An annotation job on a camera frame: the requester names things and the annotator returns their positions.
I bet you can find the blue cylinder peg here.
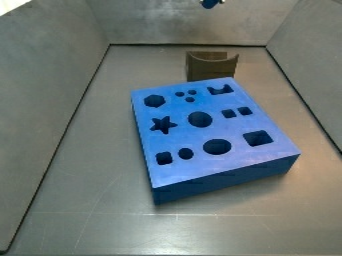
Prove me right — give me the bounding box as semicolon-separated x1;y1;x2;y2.
201;0;226;9

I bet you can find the blue foam shape-sorter block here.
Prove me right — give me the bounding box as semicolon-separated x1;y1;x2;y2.
132;77;301;204

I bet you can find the dark curved cradle stand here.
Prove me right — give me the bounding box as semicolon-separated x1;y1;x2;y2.
186;51;240;82

